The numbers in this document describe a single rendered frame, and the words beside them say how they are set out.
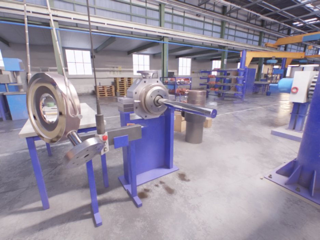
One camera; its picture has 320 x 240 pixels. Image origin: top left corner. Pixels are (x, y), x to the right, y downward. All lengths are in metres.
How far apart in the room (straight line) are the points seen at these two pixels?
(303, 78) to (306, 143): 2.20
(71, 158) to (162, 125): 1.62
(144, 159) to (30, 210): 1.34
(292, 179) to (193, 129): 1.67
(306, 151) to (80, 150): 2.42
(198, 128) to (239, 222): 1.86
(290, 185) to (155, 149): 1.78
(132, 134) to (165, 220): 0.90
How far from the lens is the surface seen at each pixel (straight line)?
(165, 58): 8.95
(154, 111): 1.78
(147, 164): 2.35
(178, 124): 3.94
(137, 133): 1.61
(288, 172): 2.82
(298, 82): 4.53
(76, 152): 0.79
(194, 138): 3.31
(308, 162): 2.61
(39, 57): 13.30
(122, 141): 1.56
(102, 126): 0.95
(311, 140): 2.53
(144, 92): 1.74
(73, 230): 1.91
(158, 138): 2.26
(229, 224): 1.89
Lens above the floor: 1.35
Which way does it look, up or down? 16 degrees down
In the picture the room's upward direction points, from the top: straight up
